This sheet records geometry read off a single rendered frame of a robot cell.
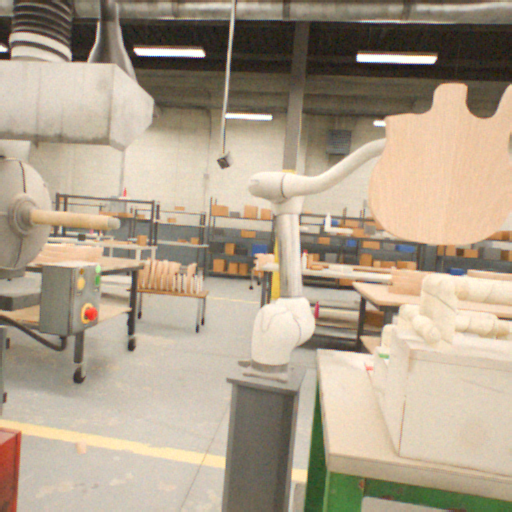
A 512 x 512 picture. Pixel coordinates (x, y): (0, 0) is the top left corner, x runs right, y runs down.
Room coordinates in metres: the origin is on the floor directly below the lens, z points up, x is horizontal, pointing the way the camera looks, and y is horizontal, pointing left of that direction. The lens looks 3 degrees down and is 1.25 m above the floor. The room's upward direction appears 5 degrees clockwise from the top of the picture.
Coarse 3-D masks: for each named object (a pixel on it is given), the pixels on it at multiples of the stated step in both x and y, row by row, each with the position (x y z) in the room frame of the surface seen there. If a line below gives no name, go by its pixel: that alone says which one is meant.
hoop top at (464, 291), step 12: (444, 288) 0.58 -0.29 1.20; (456, 288) 0.58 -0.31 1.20; (468, 288) 0.57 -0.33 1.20; (480, 288) 0.57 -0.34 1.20; (492, 288) 0.57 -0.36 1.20; (504, 288) 0.57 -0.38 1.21; (468, 300) 0.58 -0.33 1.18; (480, 300) 0.57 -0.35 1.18; (492, 300) 0.57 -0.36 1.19; (504, 300) 0.57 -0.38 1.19
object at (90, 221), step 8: (32, 216) 0.85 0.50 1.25; (40, 216) 0.85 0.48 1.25; (48, 216) 0.84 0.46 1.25; (56, 216) 0.84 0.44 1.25; (64, 216) 0.84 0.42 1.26; (72, 216) 0.84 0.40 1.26; (80, 216) 0.84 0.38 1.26; (88, 216) 0.84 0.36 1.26; (96, 216) 0.83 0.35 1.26; (104, 216) 0.83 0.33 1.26; (48, 224) 0.85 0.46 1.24; (56, 224) 0.85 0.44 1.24; (64, 224) 0.84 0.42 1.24; (72, 224) 0.84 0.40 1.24; (80, 224) 0.84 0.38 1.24; (88, 224) 0.83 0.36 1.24; (96, 224) 0.83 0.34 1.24; (104, 224) 0.83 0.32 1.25
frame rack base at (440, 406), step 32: (416, 352) 0.57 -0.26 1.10; (448, 352) 0.57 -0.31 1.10; (480, 352) 0.59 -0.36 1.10; (416, 384) 0.57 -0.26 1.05; (448, 384) 0.56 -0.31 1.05; (480, 384) 0.56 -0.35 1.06; (384, 416) 0.70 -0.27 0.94; (416, 416) 0.57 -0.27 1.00; (448, 416) 0.56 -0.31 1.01; (480, 416) 0.56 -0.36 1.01; (416, 448) 0.57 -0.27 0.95; (448, 448) 0.56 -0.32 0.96; (480, 448) 0.56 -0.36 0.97
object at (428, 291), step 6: (426, 288) 0.66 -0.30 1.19; (432, 288) 0.66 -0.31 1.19; (426, 294) 0.66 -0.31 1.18; (432, 294) 0.66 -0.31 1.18; (420, 300) 0.67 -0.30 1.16; (426, 300) 0.66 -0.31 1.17; (432, 300) 0.66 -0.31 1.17; (420, 306) 0.67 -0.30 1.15; (426, 306) 0.66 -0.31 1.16; (432, 306) 0.66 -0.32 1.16; (420, 312) 0.67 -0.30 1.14; (426, 312) 0.66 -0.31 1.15; (432, 312) 0.66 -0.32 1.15; (432, 318) 0.66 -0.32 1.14
